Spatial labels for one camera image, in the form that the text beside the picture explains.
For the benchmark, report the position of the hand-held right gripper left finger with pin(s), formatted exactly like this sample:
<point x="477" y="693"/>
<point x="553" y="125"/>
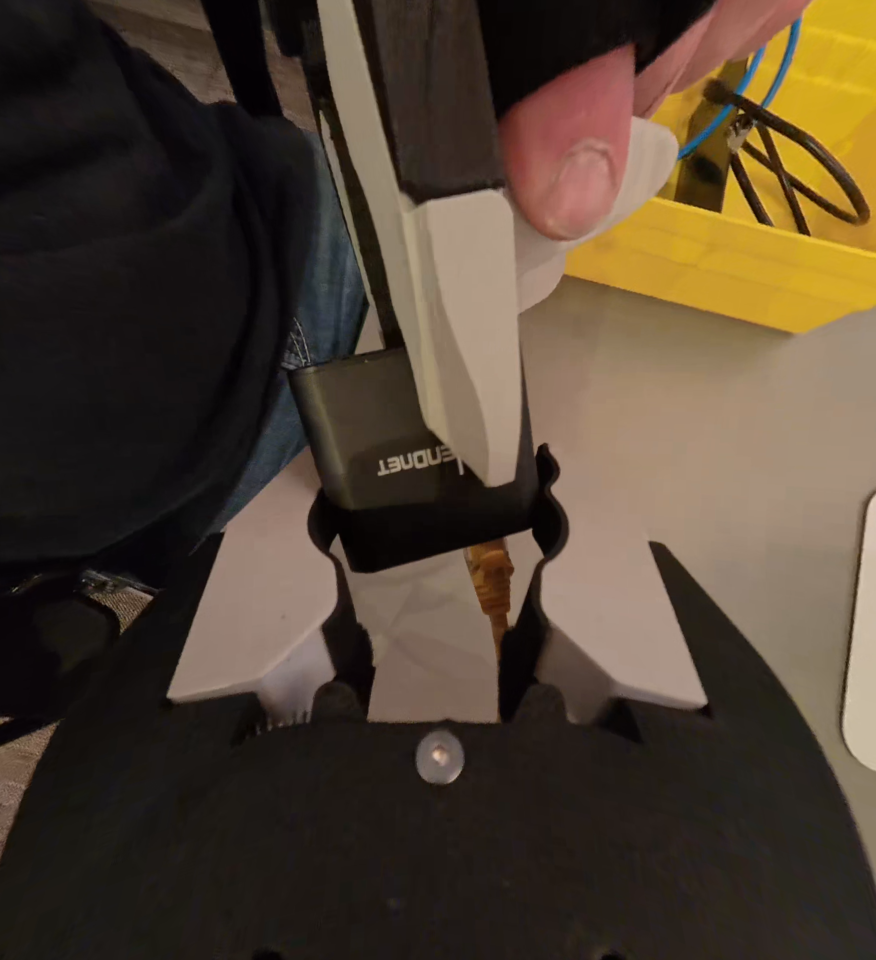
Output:
<point x="258" y="600"/>

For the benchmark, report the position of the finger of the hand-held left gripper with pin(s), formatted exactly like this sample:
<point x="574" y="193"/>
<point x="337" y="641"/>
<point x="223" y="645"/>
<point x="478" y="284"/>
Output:
<point x="468" y="315"/>
<point x="366" y="112"/>

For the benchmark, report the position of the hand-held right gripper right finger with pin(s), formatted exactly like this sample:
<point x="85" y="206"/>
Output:
<point x="610" y="615"/>

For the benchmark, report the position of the black network switch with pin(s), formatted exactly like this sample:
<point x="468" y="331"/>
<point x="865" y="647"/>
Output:
<point x="355" y="420"/>

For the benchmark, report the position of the yellow plastic bin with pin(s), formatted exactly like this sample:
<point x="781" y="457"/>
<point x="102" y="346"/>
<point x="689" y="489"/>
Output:
<point x="745" y="255"/>

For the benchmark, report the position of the person's left hand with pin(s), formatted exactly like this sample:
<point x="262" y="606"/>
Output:
<point x="565" y="150"/>

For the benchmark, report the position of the person's blue jeans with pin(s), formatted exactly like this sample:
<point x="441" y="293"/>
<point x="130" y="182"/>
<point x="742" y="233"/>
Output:
<point x="325" y="262"/>

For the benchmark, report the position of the black bag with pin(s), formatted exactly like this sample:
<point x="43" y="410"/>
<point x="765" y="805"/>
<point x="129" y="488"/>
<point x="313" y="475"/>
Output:
<point x="33" y="645"/>

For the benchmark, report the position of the person's black jacket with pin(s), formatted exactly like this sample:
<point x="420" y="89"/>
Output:
<point x="108" y="262"/>

